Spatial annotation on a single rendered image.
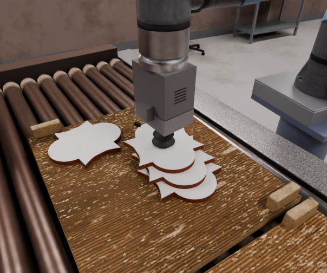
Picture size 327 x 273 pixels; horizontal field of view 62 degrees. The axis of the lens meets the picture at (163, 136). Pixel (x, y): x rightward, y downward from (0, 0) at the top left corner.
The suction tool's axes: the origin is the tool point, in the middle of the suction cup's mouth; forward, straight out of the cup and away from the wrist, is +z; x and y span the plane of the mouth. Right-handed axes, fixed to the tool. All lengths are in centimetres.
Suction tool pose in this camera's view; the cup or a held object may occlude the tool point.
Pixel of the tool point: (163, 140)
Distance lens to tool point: 50.9
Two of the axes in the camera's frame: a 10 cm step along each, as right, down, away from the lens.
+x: 7.8, -3.7, 5.0
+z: 0.0, 8.1, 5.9
